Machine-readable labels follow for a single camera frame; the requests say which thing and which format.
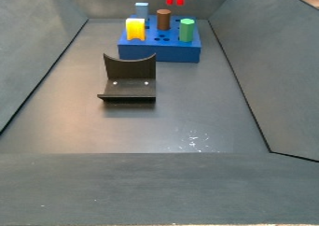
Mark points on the blue shape-sorter board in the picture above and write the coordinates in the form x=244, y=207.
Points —
x=161, y=43

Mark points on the black curved holder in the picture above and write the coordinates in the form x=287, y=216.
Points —
x=130, y=79

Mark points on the yellow notched block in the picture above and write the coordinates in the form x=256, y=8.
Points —
x=134, y=30

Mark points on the green hexagonal peg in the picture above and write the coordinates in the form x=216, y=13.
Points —
x=185, y=30

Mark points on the brown cylinder peg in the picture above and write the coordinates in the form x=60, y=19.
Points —
x=162, y=19

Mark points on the light blue rectangular block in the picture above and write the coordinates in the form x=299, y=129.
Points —
x=141, y=10

